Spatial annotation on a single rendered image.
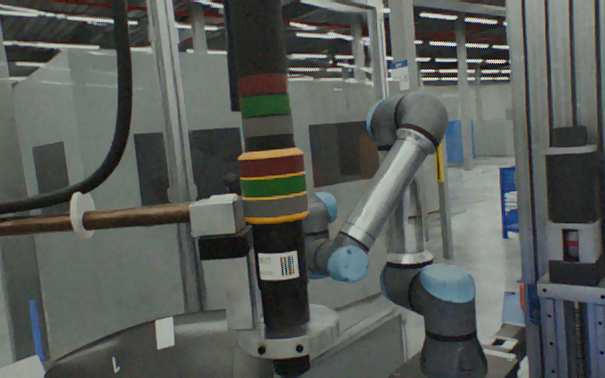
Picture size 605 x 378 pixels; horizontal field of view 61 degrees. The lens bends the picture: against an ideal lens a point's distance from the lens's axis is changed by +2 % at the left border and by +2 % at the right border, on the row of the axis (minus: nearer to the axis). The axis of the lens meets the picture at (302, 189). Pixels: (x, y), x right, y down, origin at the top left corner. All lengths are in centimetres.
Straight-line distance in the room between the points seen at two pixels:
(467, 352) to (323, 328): 92
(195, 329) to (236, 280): 20
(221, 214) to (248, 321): 7
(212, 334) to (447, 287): 74
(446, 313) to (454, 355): 9
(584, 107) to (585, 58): 10
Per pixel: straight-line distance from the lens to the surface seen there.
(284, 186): 32
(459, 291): 120
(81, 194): 38
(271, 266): 33
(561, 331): 125
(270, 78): 33
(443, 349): 123
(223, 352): 52
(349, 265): 103
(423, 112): 115
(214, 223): 34
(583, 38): 124
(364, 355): 174
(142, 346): 55
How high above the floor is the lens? 160
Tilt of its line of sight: 5 degrees down
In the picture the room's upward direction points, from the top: 5 degrees counter-clockwise
